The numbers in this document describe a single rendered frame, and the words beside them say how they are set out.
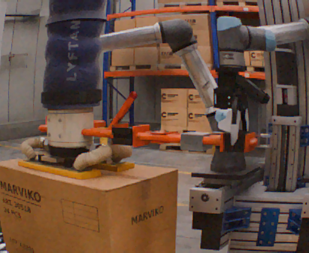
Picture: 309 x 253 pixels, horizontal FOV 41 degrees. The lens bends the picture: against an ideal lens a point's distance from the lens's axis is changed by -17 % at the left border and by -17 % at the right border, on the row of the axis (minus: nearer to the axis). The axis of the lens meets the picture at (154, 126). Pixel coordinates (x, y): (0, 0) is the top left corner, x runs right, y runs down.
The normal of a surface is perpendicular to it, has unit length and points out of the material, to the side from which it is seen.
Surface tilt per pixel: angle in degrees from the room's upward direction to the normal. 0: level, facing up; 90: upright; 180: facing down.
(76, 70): 75
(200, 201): 90
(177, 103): 92
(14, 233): 90
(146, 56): 90
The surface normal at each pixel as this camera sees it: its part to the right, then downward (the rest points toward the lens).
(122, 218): 0.86, 0.04
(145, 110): -0.55, 0.08
